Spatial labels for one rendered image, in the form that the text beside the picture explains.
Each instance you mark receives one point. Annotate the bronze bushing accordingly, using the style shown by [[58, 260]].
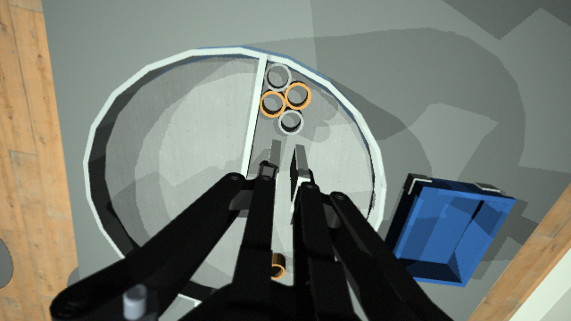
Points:
[[298, 106], [278, 266], [268, 112]]

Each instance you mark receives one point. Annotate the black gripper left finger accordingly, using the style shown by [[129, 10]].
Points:
[[143, 285]]

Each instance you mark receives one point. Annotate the blue crate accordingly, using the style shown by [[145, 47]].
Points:
[[452, 230]]

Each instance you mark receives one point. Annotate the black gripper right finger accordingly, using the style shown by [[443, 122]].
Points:
[[384, 288]]

